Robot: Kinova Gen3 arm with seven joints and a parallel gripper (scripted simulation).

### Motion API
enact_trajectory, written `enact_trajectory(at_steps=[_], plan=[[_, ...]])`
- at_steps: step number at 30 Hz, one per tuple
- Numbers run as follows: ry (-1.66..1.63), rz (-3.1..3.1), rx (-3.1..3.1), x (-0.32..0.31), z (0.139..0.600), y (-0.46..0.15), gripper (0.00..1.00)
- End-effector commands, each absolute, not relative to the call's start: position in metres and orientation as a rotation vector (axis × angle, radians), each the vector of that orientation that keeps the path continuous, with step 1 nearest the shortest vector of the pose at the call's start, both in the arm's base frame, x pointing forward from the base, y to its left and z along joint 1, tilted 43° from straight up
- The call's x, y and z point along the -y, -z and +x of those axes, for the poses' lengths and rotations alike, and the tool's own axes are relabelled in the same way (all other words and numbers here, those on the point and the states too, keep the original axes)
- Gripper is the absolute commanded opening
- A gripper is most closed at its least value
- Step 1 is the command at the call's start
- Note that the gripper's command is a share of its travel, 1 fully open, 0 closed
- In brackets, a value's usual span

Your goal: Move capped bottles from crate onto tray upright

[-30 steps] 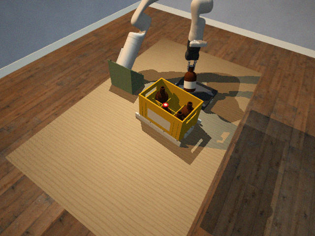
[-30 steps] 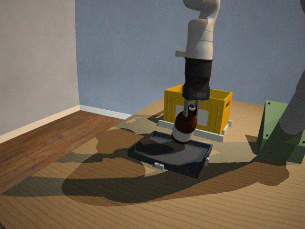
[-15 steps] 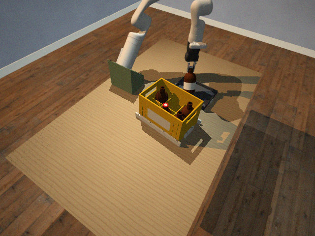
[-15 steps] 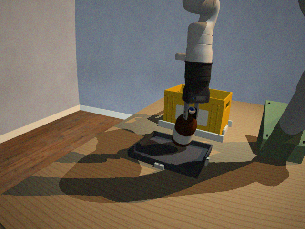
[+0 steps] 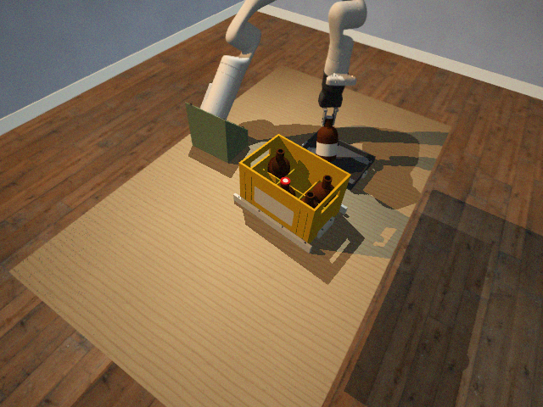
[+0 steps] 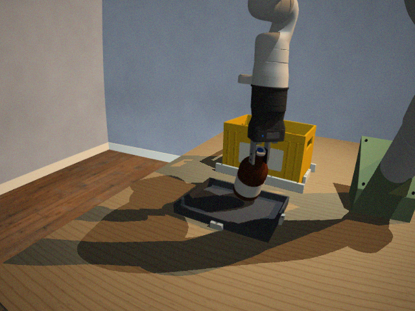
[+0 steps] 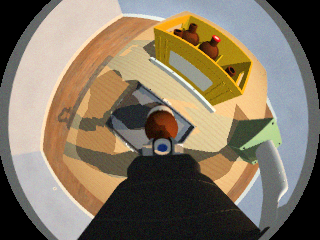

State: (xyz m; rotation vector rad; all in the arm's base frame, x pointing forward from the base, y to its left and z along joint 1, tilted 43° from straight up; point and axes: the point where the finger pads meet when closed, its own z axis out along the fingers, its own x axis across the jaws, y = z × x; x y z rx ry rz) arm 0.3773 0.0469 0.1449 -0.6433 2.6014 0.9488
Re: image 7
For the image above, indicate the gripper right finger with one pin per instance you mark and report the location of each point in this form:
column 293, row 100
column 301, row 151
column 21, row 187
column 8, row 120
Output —
column 176, row 148

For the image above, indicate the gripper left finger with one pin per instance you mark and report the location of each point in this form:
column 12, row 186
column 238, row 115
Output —
column 147, row 148

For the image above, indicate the yellow crate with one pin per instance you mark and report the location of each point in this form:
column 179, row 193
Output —
column 195, row 67

